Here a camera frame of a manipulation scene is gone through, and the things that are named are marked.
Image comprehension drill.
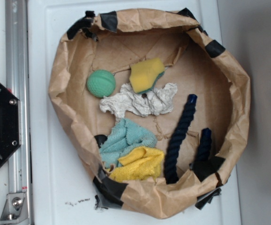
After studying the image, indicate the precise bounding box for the yellow microfiber cloth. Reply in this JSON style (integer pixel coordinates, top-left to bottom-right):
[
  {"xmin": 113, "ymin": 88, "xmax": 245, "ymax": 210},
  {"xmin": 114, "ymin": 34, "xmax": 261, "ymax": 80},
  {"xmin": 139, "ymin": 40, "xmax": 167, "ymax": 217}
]
[{"xmin": 109, "ymin": 146, "xmax": 165, "ymax": 182}]

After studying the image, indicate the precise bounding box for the dark blue twisted rope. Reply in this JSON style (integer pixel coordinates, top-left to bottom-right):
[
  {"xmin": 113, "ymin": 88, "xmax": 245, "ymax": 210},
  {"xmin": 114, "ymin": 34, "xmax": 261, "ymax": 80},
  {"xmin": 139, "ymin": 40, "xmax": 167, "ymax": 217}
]
[{"xmin": 164, "ymin": 94, "xmax": 212, "ymax": 185}]

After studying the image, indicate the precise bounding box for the yellow and green sponge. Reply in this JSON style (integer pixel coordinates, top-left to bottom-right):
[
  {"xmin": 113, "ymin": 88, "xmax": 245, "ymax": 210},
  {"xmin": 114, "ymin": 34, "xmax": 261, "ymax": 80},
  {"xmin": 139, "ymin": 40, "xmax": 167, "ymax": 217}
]
[{"xmin": 129, "ymin": 58, "xmax": 165, "ymax": 94}]

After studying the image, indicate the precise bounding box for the metal corner bracket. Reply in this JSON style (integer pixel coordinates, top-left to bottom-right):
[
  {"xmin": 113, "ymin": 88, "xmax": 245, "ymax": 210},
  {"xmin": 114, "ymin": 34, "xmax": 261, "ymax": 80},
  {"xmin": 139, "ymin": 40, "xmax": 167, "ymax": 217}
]
[{"xmin": 0, "ymin": 192, "xmax": 29, "ymax": 225}]

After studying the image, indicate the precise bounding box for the crumpled white paper towel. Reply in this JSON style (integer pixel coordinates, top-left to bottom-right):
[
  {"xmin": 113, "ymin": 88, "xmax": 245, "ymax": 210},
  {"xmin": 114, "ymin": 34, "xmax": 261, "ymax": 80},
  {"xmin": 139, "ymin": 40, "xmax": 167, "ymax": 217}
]
[{"xmin": 99, "ymin": 83, "xmax": 178, "ymax": 120}]

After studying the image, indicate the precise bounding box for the light blue microfiber cloth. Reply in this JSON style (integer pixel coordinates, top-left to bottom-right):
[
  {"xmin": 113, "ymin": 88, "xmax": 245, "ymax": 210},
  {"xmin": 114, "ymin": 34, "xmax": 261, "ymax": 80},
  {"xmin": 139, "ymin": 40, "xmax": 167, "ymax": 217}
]
[{"xmin": 99, "ymin": 119, "xmax": 158, "ymax": 168}]

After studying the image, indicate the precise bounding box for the aluminium extrusion rail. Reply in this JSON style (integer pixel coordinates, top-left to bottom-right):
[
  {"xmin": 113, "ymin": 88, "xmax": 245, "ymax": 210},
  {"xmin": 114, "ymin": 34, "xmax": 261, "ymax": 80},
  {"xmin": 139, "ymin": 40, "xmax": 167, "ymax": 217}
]
[{"xmin": 5, "ymin": 0, "xmax": 34, "ymax": 225}]

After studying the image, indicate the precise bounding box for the green textured ball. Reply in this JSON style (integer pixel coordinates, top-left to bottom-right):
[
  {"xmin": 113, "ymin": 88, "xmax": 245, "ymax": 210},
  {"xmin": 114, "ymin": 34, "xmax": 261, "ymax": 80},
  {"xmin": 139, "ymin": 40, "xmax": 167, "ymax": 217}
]
[{"xmin": 86, "ymin": 70, "xmax": 116, "ymax": 98}]

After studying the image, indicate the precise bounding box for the brown paper bag container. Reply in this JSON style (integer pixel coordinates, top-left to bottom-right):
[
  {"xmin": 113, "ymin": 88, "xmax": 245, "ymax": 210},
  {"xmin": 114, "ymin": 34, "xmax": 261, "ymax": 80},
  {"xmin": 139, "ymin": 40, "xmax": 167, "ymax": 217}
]
[{"xmin": 48, "ymin": 8, "xmax": 250, "ymax": 219}]

